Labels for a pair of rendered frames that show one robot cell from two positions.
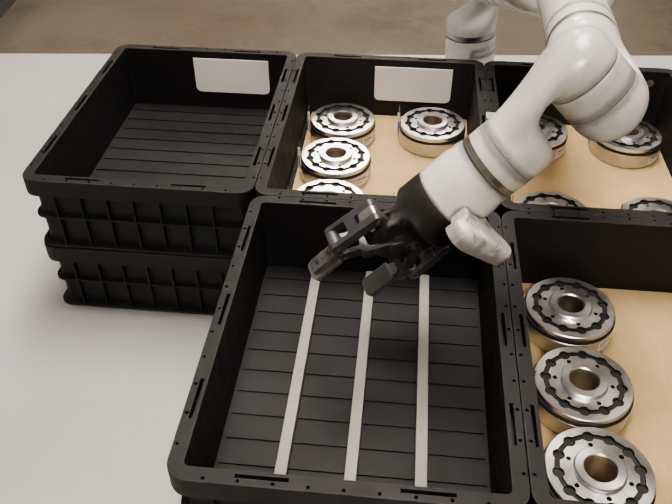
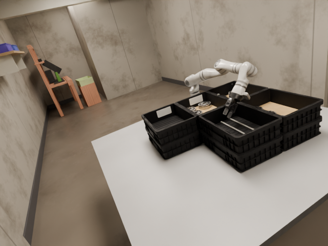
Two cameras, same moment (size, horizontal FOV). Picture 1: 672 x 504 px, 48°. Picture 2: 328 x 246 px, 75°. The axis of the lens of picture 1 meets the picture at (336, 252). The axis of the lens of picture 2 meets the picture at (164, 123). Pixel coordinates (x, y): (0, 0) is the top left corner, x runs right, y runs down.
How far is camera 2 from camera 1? 0.86 m
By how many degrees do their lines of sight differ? 24
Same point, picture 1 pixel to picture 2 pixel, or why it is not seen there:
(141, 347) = (187, 157)
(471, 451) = not seen: hidden behind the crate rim
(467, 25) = (194, 90)
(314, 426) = not seen: hidden behind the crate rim
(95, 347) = (178, 162)
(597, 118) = (253, 72)
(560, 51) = (244, 65)
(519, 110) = (243, 75)
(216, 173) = not seen: hidden behind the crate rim
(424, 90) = (198, 100)
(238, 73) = (165, 111)
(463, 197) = (241, 91)
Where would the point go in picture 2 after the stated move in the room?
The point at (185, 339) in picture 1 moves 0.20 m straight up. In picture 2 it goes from (193, 153) to (187, 127)
